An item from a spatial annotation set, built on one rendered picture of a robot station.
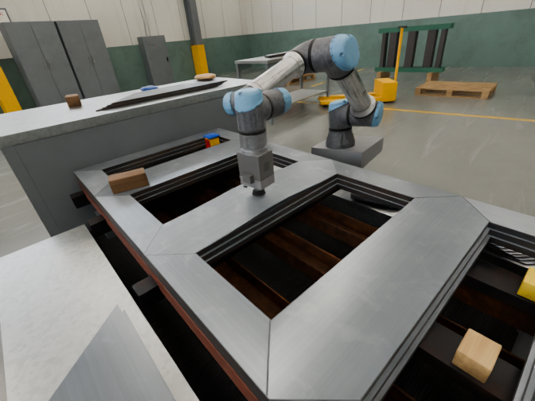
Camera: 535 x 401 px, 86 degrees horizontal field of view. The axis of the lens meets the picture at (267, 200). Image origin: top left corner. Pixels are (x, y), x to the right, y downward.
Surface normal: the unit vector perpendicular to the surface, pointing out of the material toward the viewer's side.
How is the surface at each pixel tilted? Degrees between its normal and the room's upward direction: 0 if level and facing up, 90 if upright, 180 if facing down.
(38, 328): 0
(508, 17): 90
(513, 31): 90
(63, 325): 0
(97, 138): 90
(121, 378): 0
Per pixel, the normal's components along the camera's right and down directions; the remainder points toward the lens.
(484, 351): -0.08, -0.86
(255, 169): -0.63, 0.44
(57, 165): 0.67, 0.33
